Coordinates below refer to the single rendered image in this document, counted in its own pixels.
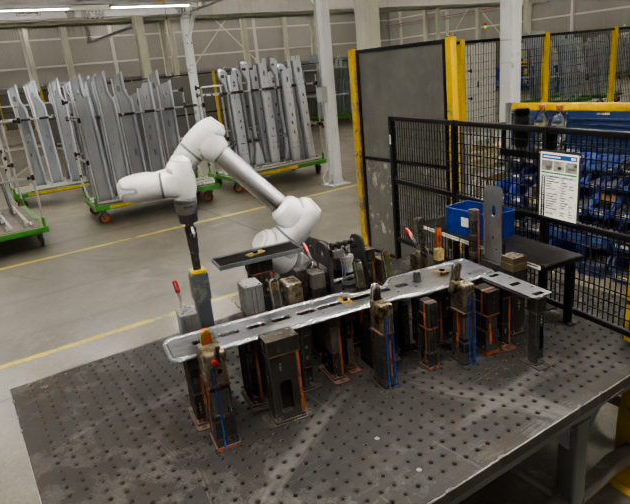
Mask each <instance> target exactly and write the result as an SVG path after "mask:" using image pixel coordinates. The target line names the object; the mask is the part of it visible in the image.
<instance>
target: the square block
mask: <svg viewBox="0 0 630 504"><path fill-rule="evenodd" d="M500 261H501V263H500V267H501V272H503V273H505V274H508V275H510V276H513V277H516V278H518V279H521V280H523V281H526V268H527V255H525V254H522V253H519V252H516V251H512V252H509V253H505V254H502V255H501V260H500ZM523 327H525V298H523V297H521V296H519V295H516V294H514V293H512V297H511V302H510V337H515V336H518V335H521V334H524V333H526V330H524V329H522V328H523Z"/></svg>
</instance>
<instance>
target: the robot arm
mask: <svg viewBox="0 0 630 504"><path fill-rule="evenodd" d="M224 135H225V128H224V126H223V125H222V124H221V123H219V122H218V121H217V120H215V119H214V118H212V117H207V118H205V119H203V120H201V121H200V122H198V123H197V124H195V125H194V126H193V127H192V128H191V129H190V131H189V132H188V133H187V134H186V135H185V136H184V138H183V140H182V141H181V142H180V144H179V145H178V146H177V148H176V150H175V151H174V153H173V155H172V156H171V158H170V160H169V162H168V163H167V166H166V169H163V170H160V171H157V172H154V173H152V172H141V173H135V174H132V175H130V176H126V177H124V178H122V179H121V180H119V182H118V183H117V190H118V195H119V198H120V199H121V200H122V201H123V202H127V203H145V202H152V201H157V200H160V199H166V198H173V202H174V206H175V211H176V213H177V214H178V218H179V223H180V224H185V227H184V230H185V234H186V238H187V243H188V247H189V251H190V255H191V260H192V266H193V270H198V269H201V265H200V259H199V247H198V238H197V234H198V233H197V232H196V227H195V226H194V223H195V222H197V221H198V214H197V211H198V203H197V197H196V191H197V185H196V179H195V175H194V172H193V169H194V168H195V167H196V166H198V165H199V164H200V163H201V162H202V160H203V159H205V160H207V161H209V162H215V163H216V164H217V165H218V166H219V167H220V168H222V169H223V170H224V171H225V172H226V173H227V174H229V175H230V176H231V177H232V178H233V179H234V180H236V181H237V182H238V183H239V184H240V185H241V186H243V187H244V188H245V189H246V190H247V191H248V192H250V193H251V194H252V195H253V196H254V197H255V198H257V199H258V200H259V201H260V202H261V203H262V204H264V205H265V206H266V207H267V208H268V209H269V210H271V211H272V216H273V219H274V220H275V222H276V223H277V224H278V225H277V226H276V227H274V228H272V229H271V230H270V229H266V230H263V231H261V232H259V233H258V234H257V235H256V236H255V237H254V239H253V243H252V246H253V248H258V247H262V246H267V245H271V244H276V243H280V242H285V241H289V240H291V241H293V242H295V243H296V244H298V245H301V244H302V243H303V242H304V241H305V240H306V239H307V238H308V237H309V235H310V234H311V233H312V232H313V230H314V229H315V228H316V226H317V224H318V222H319V220H320V216H321V209H320V208H319V207H318V206H317V205H316V204H315V202H314V201H313V200H312V199H311V198H307V197H301V198H300V199H297V198H295V197H294V196H286V197H285V196H284V195H283V194H282V193H281V192H280V191H278V190H277V189H276V188H275V187H274V186H273V185H271V184H270V183H269V182H268V181H267V180H266V179H265V178H263V177H262V176H261V175H260V174H259V173H258V172H257V171H255V170H254V169H253V168H252V167H251V166H250V165H249V164H248V163H247V162H245V161H244V160H243V159H242V158H241V157H240V156H238V155H237V154H236V153H235V152H234V151H233V150H232V149H230V148H229V147H228V143H227V141H226V140H225V138H224ZM272 263H273V271H274V272H275V273H276V274H277V275H276V277H275V279H276V280H277V281H278V284H279V283H280V279H282V278H286V277H290V276H293V274H292V268H296V267H300V266H303V267H304V268H305V267H306V266H307V265H308V264H310V263H311V261H310V259H309V257H307V256H306V255H304V254H303V253H302V252H299V253H295V254H291V255H287V256H282V257H278V258H274V259H272Z"/></svg>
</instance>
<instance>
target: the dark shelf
mask: <svg viewBox="0 0 630 504"><path fill-rule="evenodd" d="M423 226H424V230H427V231H429V232H432V233H435V218H434V219H430V220H425V224H424V225H423ZM441 227H442V236H444V237H446V238H449V239H452V240H455V241H457V242H460V243H463V244H466V245H468V246H469V239H468V237H467V236H463V235H459V234H455V233H452V232H448V231H447V230H446V216H443V217H441ZM502 242H503V243H506V253H509V252H512V251H516V252H519V253H522V254H525V255H527V267H530V268H533V269H535V270H538V271H541V272H544V273H545V272H547V271H551V270H554V269H557V268H561V267H564V266H567V265H570V264H574V263H578V262H581V261H583V255H582V254H579V253H575V252H572V251H569V250H565V249H562V248H559V247H555V246H552V245H549V244H545V243H542V242H539V241H535V240H532V239H529V238H525V237H522V236H519V235H515V234H514V236H511V237H508V238H505V239H502Z"/></svg>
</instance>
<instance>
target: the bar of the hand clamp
mask: <svg viewBox="0 0 630 504"><path fill-rule="evenodd" d="M413 223H414V230H415V238H416V246H417V250H419V251H420V257H422V254H421V247H422V249H423V251H424V252H425V253H424V254H423V256H427V250H426V242H425V234H424V226H423V225H424V224H425V219H423V218H421V217H418V218H414V219H413Z"/></svg>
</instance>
